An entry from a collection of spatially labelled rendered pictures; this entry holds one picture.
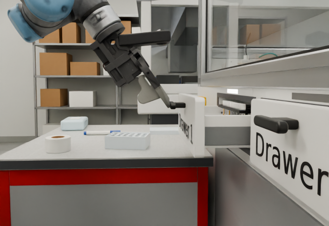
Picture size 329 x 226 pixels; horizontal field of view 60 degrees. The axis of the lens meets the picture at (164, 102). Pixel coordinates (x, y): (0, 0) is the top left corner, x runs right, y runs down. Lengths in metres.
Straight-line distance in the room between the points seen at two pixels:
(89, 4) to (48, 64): 4.01
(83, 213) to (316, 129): 0.66
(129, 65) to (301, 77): 0.36
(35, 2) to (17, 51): 4.82
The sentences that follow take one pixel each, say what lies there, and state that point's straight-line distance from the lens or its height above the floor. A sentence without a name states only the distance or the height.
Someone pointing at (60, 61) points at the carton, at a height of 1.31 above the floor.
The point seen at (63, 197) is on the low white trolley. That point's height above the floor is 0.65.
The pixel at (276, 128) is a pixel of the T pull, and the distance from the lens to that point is 0.33.
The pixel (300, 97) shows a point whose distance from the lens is 0.40.
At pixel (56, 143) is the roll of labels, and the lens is 0.86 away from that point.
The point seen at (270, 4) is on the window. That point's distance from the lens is 0.55.
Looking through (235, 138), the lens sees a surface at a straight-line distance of 0.55.
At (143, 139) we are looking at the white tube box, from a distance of 0.85.
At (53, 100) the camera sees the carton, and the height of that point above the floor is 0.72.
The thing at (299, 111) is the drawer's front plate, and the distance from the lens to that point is 0.36.
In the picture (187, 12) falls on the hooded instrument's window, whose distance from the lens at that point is 1.53.
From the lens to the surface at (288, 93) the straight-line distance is 0.43.
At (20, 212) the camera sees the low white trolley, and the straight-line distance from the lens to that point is 0.90.
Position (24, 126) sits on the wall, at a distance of 5.29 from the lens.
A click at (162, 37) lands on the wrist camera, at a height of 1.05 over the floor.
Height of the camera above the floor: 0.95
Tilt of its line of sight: 4 degrees down
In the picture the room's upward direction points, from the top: straight up
